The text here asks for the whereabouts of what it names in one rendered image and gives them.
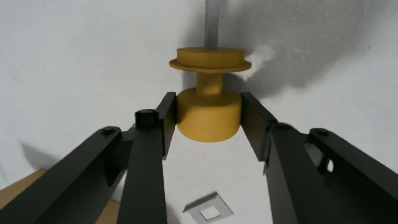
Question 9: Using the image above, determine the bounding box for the tan wooden board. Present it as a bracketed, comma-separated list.
[0, 169, 120, 224]

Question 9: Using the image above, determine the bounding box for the yellow door knob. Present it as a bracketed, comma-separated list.
[169, 0, 252, 143]

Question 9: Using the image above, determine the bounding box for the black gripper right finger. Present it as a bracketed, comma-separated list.
[240, 92, 398, 224]

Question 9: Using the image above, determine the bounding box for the grey square plate with square hole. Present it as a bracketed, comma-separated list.
[182, 193, 234, 224]

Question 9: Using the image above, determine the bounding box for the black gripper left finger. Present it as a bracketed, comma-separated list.
[0, 92, 176, 224]

